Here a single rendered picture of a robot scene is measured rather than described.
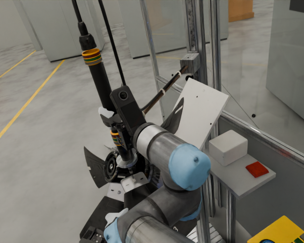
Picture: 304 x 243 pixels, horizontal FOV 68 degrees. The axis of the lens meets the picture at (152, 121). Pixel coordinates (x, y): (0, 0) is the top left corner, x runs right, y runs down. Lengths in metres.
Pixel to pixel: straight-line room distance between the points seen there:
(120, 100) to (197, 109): 0.52
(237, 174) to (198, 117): 0.44
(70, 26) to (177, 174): 7.60
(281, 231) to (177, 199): 0.45
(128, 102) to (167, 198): 0.22
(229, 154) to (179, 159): 0.87
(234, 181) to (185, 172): 0.85
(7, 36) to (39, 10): 6.59
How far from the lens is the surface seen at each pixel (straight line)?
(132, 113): 0.52
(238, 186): 1.21
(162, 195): 0.48
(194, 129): 0.95
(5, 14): 14.21
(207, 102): 0.94
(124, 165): 0.73
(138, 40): 6.13
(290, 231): 0.86
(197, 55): 1.16
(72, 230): 2.39
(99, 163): 1.06
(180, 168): 0.40
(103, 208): 0.96
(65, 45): 8.05
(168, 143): 0.43
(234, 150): 1.27
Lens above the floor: 1.79
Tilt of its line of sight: 33 degrees down
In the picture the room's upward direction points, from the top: 13 degrees counter-clockwise
